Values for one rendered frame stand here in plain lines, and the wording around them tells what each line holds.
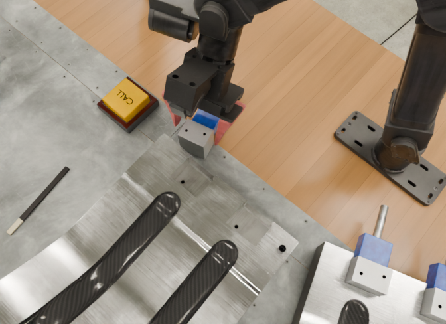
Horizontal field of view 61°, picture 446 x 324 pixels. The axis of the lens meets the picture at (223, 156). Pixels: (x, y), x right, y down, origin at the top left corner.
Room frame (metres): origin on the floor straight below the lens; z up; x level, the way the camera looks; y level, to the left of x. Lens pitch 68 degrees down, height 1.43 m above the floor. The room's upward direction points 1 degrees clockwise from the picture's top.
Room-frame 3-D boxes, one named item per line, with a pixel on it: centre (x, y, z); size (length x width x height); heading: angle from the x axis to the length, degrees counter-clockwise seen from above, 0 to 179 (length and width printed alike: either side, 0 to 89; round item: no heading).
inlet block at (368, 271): (0.10, -0.23, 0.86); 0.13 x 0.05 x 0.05; 158
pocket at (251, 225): (0.12, -0.04, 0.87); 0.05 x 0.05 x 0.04; 51
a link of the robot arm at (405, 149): (0.26, -0.29, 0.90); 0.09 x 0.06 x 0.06; 161
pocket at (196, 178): (0.19, 0.04, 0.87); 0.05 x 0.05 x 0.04; 51
